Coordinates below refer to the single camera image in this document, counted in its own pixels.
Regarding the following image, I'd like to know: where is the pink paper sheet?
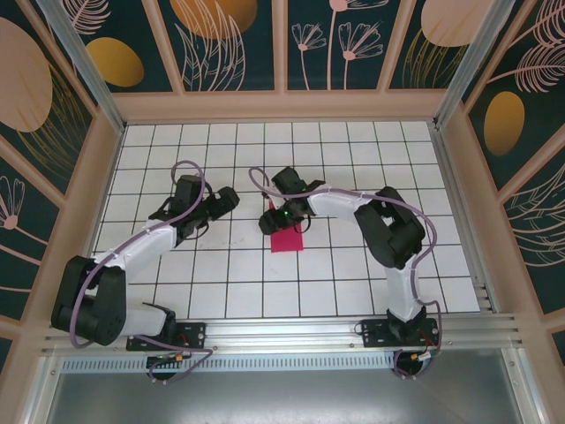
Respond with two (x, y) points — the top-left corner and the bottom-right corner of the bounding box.
(268, 220), (306, 254)

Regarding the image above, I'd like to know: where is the grey metal sheet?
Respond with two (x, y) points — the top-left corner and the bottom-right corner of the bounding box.
(43, 370), (526, 424)

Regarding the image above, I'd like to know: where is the aluminium mounting rail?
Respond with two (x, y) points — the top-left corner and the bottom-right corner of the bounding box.
(40, 313), (529, 354)

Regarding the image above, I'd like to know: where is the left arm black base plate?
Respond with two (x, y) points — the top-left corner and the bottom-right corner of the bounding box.
(126, 321), (208, 352)

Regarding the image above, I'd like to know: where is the slotted grey cable duct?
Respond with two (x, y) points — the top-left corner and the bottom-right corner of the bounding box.
(61, 355), (398, 374)

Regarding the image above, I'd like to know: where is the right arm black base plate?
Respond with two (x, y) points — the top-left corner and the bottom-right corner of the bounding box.
(360, 317), (442, 349)

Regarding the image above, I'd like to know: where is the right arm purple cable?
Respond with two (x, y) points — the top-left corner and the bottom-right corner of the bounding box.
(249, 166), (444, 382)

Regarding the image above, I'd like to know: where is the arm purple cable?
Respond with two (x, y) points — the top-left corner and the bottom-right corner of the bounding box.
(69, 159), (214, 385)
(249, 166), (444, 382)

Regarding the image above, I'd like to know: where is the aluminium frame post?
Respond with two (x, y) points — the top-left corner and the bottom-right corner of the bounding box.
(34, 0), (128, 133)
(432, 0), (529, 129)

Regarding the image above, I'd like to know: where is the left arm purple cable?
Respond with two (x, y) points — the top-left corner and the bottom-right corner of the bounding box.
(69, 159), (214, 385)

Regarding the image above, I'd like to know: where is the aluminium side rail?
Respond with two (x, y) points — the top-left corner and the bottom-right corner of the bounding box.
(430, 123), (503, 314)

